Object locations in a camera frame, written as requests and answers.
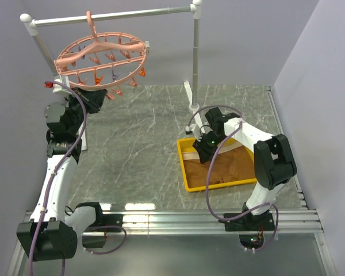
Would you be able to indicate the white metal drying rack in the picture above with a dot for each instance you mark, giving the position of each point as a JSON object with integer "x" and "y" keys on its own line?
{"x": 194, "y": 8}

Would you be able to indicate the white clothes peg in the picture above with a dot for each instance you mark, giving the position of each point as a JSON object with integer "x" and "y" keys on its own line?
{"x": 146, "y": 47}

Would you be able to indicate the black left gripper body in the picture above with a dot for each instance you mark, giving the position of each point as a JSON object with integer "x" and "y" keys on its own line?
{"x": 75, "y": 108}

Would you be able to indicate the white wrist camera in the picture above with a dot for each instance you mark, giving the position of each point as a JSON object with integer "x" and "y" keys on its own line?
{"x": 59, "y": 86}
{"x": 193, "y": 130}

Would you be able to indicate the brown underwear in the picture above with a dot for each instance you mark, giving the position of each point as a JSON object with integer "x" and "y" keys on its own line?
{"x": 233, "y": 166}

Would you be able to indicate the aluminium rail frame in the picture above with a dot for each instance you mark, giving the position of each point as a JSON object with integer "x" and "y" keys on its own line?
{"x": 131, "y": 167}

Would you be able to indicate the orange rim clothes peg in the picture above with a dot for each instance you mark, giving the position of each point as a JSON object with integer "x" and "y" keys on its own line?
{"x": 142, "y": 72}

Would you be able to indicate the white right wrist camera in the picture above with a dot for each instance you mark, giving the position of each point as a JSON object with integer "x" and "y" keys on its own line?
{"x": 193, "y": 130}

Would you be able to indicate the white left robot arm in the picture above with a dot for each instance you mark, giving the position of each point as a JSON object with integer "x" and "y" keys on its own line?
{"x": 50, "y": 234}

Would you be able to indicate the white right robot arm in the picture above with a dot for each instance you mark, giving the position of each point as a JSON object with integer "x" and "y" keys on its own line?
{"x": 274, "y": 163}

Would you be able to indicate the pink round clip hanger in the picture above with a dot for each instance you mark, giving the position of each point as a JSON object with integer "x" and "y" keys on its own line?
{"x": 102, "y": 51}

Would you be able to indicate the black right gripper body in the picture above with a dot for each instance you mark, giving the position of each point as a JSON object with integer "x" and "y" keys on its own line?
{"x": 211, "y": 141}

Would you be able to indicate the pink clothes peg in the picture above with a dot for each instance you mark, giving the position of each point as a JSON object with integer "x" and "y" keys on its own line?
{"x": 113, "y": 93}

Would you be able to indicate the purple clothes peg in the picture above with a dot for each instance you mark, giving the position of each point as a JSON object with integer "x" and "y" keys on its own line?
{"x": 115, "y": 76}

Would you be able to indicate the yellow plastic tray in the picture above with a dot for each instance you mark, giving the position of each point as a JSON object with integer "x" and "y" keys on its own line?
{"x": 189, "y": 184}

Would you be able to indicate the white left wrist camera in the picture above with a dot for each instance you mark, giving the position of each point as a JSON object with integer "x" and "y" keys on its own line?
{"x": 59, "y": 86}

